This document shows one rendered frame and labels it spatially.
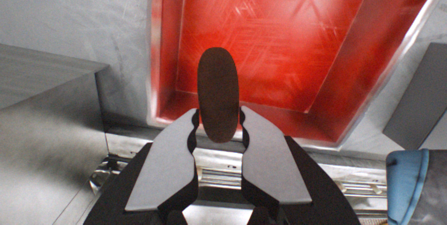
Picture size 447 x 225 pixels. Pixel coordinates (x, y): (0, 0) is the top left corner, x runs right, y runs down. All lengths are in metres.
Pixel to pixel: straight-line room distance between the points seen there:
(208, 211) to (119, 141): 0.29
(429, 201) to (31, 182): 0.48
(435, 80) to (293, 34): 0.31
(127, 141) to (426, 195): 0.47
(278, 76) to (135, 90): 0.29
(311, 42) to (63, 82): 0.39
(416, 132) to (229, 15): 0.47
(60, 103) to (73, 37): 0.14
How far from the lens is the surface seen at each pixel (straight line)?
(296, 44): 0.31
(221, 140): 0.16
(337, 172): 0.52
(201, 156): 0.36
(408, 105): 0.53
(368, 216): 0.76
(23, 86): 0.29
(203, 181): 0.44
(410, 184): 0.32
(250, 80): 0.30
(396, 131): 0.55
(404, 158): 0.34
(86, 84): 0.31
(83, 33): 0.37
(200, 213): 0.50
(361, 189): 0.69
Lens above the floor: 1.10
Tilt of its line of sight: 63 degrees down
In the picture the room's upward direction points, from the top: 176 degrees clockwise
